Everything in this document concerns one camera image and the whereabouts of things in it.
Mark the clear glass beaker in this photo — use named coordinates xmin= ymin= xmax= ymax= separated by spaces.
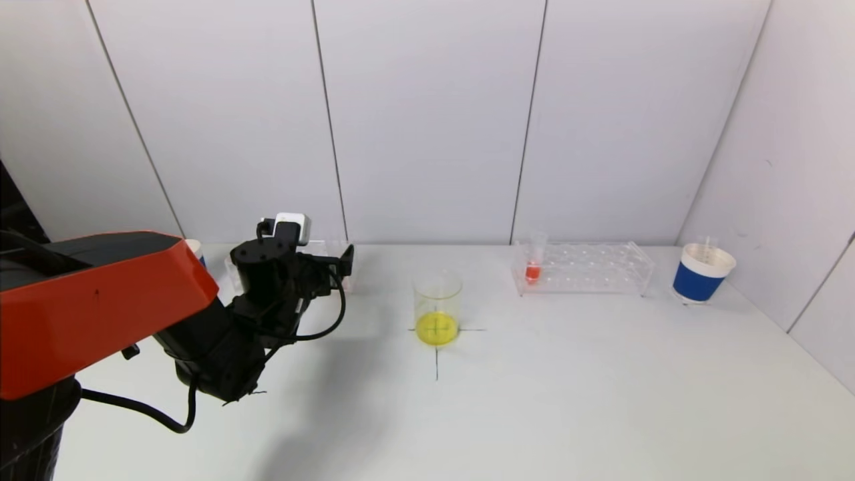
xmin=412 ymin=269 xmax=464 ymax=347

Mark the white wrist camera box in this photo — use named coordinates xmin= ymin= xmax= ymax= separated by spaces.
xmin=274 ymin=212 xmax=313 ymax=247

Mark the black looped camera cable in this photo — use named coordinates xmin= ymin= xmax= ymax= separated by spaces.
xmin=267 ymin=264 xmax=348 ymax=345

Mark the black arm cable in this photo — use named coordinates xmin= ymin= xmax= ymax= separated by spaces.
xmin=80 ymin=374 xmax=198 ymax=434

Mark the test tube with red pigment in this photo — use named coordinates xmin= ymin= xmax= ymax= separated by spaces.
xmin=524 ymin=231 xmax=550 ymax=285

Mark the clear acrylic test tube rack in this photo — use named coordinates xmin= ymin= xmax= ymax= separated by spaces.
xmin=224 ymin=239 xmax=360 ymax=293
xmin=512 ymin=240 xmax=656 ymax=297

